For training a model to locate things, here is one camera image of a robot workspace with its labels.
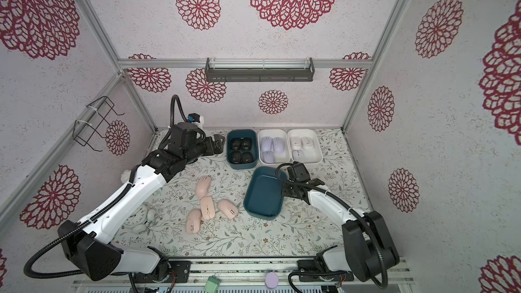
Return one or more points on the large purple mouse bottom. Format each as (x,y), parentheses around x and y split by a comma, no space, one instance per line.
(278,145)

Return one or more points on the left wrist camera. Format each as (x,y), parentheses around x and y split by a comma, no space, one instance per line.
(187,134)

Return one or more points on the floral table mat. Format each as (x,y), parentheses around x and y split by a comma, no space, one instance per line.
(298,230)

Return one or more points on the pink mouse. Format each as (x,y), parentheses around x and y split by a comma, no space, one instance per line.
(202,187)
(193,222)
(228,208)
(207,208)

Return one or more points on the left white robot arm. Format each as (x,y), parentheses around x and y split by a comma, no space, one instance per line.
(92,249)

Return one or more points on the black wire wall rack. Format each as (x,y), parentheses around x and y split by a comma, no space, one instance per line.
(85,129)

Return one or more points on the right white storage box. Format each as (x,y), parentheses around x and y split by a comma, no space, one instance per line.
(312,156)

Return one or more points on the pink mouse top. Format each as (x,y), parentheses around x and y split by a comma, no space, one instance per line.
(202,187)

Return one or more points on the green connector block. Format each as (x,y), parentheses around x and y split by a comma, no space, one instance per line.
(212,285)

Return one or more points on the left white storage box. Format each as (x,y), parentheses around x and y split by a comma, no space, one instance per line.
(279,158)

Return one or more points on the white mouse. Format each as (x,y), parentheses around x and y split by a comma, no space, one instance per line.
(295,143)
(307,142)
(298,155)

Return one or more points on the black mouse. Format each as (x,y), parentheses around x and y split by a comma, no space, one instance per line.
(246,144)
(235,157)
(236,144)
(247,158)

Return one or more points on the purple round cap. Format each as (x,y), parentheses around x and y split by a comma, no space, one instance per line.
(271,281)

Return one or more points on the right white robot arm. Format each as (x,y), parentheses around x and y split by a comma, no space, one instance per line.
(367,251)

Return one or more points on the teal storage box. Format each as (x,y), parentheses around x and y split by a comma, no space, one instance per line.
(263,197)
(245,133)

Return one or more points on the white storage box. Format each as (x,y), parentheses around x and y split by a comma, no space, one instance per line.
(279,158)
(312,156)

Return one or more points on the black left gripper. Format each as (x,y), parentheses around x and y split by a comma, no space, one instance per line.
(218,145)

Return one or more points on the white plush dog toy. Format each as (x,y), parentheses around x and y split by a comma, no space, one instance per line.
(125,176)

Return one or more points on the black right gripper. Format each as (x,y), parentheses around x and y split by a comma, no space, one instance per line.
(287,185)

